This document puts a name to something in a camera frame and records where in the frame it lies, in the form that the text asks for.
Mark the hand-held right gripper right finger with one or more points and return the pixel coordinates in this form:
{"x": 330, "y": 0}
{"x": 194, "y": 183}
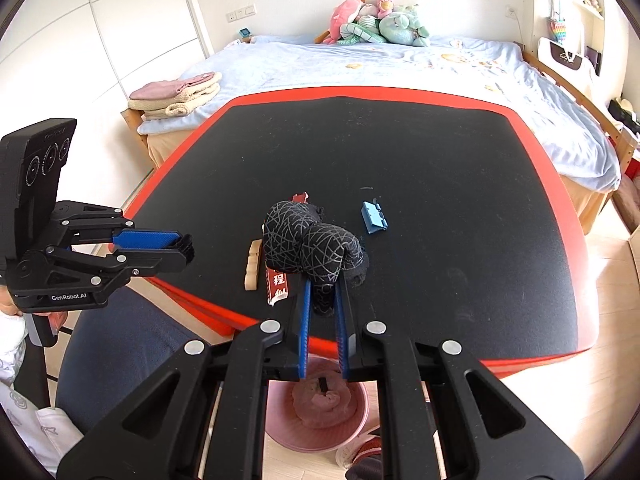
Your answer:
{"x": 341, "y": 332}

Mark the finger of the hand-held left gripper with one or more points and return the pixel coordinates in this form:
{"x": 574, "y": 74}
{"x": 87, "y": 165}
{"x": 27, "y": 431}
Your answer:
{"x": 150, "y": 261}
{"x": 145, "y": 240}

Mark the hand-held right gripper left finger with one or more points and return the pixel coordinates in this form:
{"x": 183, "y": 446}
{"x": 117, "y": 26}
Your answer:
{"x": 304, "y": 332}

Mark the black line-patterned cloth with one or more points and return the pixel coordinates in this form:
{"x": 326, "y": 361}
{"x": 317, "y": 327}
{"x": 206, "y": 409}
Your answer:
{"x": 305, "y": 245}

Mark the pink waste bin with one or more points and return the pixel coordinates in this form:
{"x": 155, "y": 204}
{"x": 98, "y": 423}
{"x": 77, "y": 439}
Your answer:
{"x": 280, "y": 425}

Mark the red and white wrapper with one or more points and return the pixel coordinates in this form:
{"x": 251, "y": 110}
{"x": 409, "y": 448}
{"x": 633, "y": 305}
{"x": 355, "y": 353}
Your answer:
{"x": 278, "y": 286}

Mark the pink crumpled cloth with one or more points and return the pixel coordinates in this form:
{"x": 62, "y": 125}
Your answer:
{"x": 325, "y": 405}

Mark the blue fabric chair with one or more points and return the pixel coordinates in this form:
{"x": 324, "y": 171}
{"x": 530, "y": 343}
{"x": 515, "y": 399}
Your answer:
{"x": 125, "y": 340}

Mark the beige wooden block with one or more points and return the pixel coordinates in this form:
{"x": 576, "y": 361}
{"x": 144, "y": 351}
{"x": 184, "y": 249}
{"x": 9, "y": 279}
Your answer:
{"x": 253, "y": 266}

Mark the white and red slipper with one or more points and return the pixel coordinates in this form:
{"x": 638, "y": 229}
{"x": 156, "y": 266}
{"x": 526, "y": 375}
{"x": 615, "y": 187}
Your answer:
{"x": 360, "y": 447}

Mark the blue plastic clip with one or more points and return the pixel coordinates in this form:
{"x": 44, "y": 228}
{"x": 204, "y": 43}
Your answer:
{"x": 374, "y": 217}

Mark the small red wrapper piece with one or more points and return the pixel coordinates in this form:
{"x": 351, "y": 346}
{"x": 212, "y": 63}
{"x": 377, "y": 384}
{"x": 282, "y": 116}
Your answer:
{"x": 300, "y": 197}

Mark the folded beige towel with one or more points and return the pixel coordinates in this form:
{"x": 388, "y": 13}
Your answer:
{"x": 175, "y": 106}

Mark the white wardrobe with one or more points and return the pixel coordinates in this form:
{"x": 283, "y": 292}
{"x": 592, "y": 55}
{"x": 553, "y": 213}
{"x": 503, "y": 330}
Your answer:
{"x": 75, "y": 35}

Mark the folded pink towel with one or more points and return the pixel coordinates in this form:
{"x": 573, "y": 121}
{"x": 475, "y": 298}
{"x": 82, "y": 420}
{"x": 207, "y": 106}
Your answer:
{"x": 170, "y": 87}

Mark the white patterned clothing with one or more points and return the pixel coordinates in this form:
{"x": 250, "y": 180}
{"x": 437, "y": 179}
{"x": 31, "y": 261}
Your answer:
{"x": 35, "y": 435}

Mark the small blue bedside gadget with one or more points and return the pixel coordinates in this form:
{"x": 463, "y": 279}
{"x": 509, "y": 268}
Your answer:
{"x": 245, "y": 34}

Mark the green striped plush toy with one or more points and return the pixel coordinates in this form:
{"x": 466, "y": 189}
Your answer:
{"x": 362, "y": 32}

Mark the pink plush toy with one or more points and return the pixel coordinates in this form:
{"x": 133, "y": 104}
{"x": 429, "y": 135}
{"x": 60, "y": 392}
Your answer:
{"x": 345, "y": 15}

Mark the green elephant plush toy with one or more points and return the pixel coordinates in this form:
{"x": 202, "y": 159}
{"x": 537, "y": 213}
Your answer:
{"x": 402, "y": 25}

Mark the bed with blue sheet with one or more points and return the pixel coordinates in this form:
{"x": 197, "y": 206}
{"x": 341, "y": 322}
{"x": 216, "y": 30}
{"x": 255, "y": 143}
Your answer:
{"x": 595, "y": 110}

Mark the white tote bag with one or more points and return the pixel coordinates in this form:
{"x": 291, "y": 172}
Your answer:
{"x": 567, "y": 62}

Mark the colourful heart-shaped bag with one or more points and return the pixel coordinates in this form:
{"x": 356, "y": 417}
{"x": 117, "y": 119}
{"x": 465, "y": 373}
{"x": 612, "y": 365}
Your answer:
{"x": 557, "y": 30}

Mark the white wall switch panel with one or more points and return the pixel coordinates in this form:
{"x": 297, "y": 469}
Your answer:
{"x": 241, "y": 13}

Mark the white wall socket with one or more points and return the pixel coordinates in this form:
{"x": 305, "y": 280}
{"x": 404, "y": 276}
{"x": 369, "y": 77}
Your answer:
{"x": 512, "y": 11}

